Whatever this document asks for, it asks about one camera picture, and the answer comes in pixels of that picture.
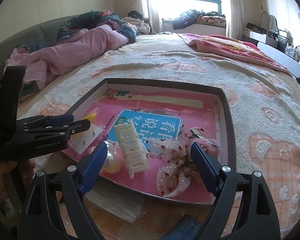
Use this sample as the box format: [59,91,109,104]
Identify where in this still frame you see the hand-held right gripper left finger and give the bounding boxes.
[17,141,108,240]

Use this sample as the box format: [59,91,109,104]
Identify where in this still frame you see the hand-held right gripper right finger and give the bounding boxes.
[191,142,282,240]

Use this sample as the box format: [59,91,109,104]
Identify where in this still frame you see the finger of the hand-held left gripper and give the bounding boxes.
[25,119,92,140]
[23,113,75,130]

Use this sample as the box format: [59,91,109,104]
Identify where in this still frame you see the clear bag with small earrings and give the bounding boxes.
[69,123,108,156]

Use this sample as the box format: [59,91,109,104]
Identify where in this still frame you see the pearl and yellow hair clip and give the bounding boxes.
[100,141,122,174]

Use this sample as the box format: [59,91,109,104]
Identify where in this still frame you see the pink pompom hair clip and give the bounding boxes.
[182,127,222,156]

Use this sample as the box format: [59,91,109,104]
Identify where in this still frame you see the polka dot mesh hair bow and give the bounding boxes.
[147,137,193,198]

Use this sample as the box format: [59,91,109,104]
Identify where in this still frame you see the white hair claw clip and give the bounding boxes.
[114,120,151,179]

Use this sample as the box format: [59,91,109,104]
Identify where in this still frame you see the shallow black cardboard box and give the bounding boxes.
[62,78,238,206]

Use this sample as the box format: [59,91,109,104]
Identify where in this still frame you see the person's left hand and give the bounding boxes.
[0,159,37,205]

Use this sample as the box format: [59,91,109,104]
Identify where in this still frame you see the person's teal trouser leg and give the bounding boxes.
[162,214,206,240]

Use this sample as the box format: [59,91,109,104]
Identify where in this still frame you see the pink quilt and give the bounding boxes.
[6,24,130,83]

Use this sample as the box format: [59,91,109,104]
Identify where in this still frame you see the pink booklet with blue label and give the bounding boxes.
[65,90,219,203]

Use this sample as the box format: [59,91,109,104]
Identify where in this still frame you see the green padded headboard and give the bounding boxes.
[0,15,78,87]

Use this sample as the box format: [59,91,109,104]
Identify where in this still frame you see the dark floral quilt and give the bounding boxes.
[56,10,137,44]

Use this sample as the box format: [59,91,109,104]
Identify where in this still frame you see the cream clothes pile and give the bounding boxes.
[120,16,151,36]

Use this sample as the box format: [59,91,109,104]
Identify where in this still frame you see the pink and yellow blanket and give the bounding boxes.
[177,32,292,75]

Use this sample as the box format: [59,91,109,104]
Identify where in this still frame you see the white and grey desk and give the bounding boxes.
[243,27,300,81]

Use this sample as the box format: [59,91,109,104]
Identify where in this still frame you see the sheer white curtain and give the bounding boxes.
[142,0,163,34]
[224,0,243,41]

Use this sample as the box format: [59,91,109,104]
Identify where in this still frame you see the red patterned bedding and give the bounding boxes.
[199,15,227,26]

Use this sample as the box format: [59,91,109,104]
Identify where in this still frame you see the black puffer jacket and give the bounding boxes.
[172,9,203,30]

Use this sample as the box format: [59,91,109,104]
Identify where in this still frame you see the white table mirror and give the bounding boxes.
[261,11,278,32]

